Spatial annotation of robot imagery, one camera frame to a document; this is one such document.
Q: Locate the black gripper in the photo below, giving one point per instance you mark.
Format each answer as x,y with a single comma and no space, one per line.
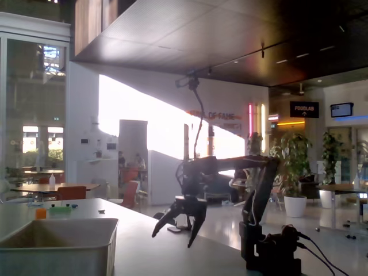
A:
189,207

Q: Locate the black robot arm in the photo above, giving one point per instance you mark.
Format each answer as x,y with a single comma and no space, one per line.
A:
258,195

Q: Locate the green flat block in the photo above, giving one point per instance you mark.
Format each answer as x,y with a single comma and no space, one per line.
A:
59,210

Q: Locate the white plastic bin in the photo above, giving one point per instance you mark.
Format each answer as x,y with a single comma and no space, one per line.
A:
57,258

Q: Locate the small orange block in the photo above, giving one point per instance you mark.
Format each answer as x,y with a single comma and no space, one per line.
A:
40,214

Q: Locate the red cafe chair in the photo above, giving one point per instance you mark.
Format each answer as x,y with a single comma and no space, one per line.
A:
130,194

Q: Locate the tall slim plant white pot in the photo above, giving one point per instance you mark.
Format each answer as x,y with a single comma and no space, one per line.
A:
254,143

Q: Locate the bushy plant in white pot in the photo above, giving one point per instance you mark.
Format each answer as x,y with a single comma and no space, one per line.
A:
294,205

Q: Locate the orange cafe chair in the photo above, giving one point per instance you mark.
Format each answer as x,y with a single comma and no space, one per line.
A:
71,193

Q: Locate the pink neon tube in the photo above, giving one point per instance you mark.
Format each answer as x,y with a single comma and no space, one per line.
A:
250,120

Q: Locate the white light tube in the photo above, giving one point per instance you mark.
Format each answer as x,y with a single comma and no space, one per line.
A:
262,128

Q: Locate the clear plastic bottle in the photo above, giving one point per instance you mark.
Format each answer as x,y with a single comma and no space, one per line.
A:
52,181

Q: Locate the wooden cafe table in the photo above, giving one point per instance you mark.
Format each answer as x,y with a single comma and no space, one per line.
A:
43,187

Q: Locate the leafy plant in white pot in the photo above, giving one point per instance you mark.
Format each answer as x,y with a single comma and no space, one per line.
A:
330,155

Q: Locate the dark cafe table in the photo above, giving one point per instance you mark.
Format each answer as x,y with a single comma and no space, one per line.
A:
342,188

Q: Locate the black foodlab sign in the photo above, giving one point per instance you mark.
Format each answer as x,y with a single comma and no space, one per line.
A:
304,109

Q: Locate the metal frame chair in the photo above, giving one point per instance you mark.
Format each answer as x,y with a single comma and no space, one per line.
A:
218,198

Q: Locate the black gooseneck clamp mount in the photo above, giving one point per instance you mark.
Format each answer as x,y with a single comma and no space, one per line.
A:
198,130

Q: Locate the wall monitor screen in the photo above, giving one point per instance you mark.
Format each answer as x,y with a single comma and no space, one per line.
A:
341,110

